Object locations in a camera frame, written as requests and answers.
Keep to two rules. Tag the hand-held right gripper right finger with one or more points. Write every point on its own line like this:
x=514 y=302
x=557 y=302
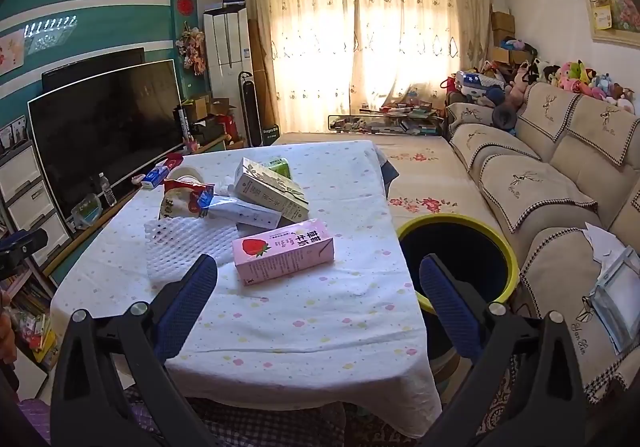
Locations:
x=450 y=307

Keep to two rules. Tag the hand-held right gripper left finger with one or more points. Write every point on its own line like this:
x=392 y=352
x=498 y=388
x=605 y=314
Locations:
x=187 y=307

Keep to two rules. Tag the white cloth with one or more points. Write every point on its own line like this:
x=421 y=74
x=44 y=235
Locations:
x=185 y=242

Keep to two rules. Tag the yellow rimmed black trash bin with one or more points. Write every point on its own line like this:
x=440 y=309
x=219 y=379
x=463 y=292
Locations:
x=475 y=237

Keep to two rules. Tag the pink strawberry milk carton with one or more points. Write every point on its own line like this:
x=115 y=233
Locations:
x=285 y=252

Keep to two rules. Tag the white drawer cabinet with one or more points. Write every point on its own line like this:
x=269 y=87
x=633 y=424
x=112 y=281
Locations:
x=25 y=207

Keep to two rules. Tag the clear plastic box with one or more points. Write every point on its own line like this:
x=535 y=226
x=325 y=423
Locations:
x=87 y=212

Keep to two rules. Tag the pile of books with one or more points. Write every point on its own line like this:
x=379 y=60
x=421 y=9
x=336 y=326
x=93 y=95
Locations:
x=30 y=327

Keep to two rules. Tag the clear water bottle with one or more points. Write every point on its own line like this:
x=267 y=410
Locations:
x=107 y=192

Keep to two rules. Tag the red white snack wrapper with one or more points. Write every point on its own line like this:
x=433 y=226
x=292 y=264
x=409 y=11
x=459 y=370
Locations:
x=175 y=202

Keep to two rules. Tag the white toothpaste box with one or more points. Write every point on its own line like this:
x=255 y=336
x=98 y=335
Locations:
x=245 y=214

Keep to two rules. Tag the blue white small carton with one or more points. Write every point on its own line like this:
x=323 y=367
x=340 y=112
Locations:
x=156 y=177

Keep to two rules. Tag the beige floral bed sheet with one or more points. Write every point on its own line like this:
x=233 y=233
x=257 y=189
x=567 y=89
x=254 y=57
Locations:
x=430 y=167

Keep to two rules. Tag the large black television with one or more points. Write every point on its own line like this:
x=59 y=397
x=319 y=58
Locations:
x=100 y=127

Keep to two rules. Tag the white paper sheet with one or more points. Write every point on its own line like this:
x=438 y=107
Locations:
x=602 y=242

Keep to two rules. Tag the green white plastic bottle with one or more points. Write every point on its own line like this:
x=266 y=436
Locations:
x=277 y=167

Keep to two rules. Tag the silver plastic bag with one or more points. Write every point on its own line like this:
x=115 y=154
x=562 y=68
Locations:
x=620 y=297

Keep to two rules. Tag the beige sofa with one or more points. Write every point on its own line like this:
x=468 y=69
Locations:
x=550 y=162

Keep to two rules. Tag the black tower fan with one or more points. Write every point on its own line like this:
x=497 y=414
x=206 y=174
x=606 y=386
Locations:
x=252 y=127

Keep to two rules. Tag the small black television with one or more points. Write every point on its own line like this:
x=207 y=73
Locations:
x=90 y=64

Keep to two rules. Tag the cluttered glass coffee table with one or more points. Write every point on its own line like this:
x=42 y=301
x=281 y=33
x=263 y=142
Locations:
x=390 y=119

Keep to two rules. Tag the open cardboard box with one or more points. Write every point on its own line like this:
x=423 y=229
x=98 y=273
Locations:
x=220 y=107

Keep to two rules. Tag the white blue printed bag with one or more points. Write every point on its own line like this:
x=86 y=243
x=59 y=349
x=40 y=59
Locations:
x=475 y=82

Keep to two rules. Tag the white standing air conditioner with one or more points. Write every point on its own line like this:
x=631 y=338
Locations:
x=227 y=57

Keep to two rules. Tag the artificial flower bunch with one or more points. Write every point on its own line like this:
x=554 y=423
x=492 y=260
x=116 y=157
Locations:
x=192 y=49

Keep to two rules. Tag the brown cardboard box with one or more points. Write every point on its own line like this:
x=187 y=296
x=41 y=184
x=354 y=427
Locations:
x=502 y=54
x=502 y=21

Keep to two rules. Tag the pile of plush toys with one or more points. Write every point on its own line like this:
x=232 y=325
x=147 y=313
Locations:
x=575 y=77

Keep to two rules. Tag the cream embroidered curtain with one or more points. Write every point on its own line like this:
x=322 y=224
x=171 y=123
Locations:
x=420 y=37
x=300 y=42

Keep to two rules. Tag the pink floral wall picture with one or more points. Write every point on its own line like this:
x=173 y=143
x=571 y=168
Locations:
x=12 y=52

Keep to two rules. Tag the red round wall decoration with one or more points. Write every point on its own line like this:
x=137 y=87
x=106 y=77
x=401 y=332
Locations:
x=185 y=4

